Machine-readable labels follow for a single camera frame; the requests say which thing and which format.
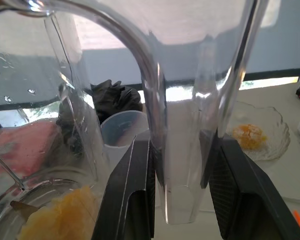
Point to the glass bowl with orange pieces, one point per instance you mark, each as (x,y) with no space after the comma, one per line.
(275,135)

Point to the red cloth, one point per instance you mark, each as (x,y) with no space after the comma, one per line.
(27,147)

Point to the translucent plastic measuring cup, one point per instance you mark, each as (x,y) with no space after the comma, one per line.
(125,130)

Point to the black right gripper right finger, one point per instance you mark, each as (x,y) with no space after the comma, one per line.
(245,200)

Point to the clear plastic blender jug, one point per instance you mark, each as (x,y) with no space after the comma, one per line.
(180,125)

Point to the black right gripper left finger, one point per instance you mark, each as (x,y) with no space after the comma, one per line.
(130,190)

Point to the black crumpled glove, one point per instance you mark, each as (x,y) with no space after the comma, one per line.
(115,96)

